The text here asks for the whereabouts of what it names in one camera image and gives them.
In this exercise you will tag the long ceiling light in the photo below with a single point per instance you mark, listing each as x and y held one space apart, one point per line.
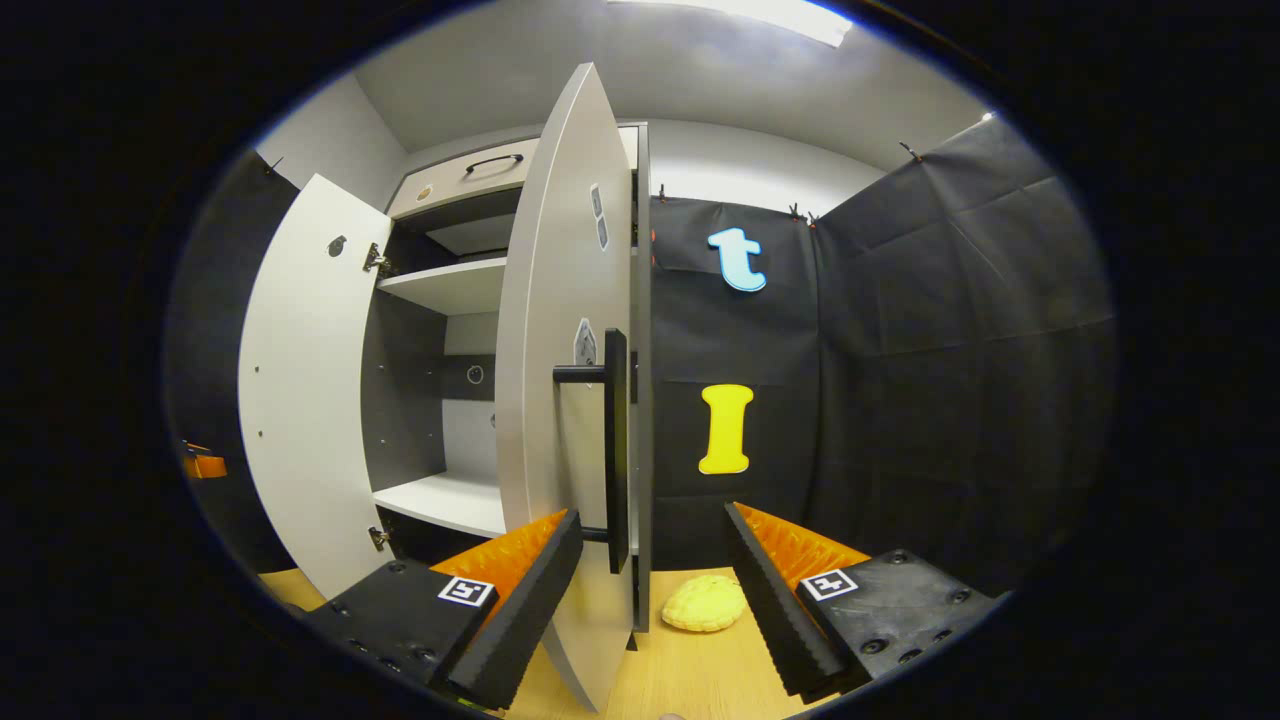
760 15

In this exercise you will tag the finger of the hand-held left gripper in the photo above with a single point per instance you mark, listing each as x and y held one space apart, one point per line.
205 465

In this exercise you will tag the white and grey cabinet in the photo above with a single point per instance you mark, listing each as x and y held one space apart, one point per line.
450 285

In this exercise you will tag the white cabinet door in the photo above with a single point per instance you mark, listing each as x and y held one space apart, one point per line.
305 380
555 250

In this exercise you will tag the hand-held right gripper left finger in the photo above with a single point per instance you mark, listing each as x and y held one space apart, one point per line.
505 625

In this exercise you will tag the black backdrop cloth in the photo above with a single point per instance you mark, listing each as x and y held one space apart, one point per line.
950 350

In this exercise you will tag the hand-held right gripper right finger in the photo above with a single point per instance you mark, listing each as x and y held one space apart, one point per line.
780 610

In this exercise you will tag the yellow bun-shaped toy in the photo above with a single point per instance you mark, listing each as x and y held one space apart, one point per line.
705 603

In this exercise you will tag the beige cabinet drawer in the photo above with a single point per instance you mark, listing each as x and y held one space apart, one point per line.
450 188

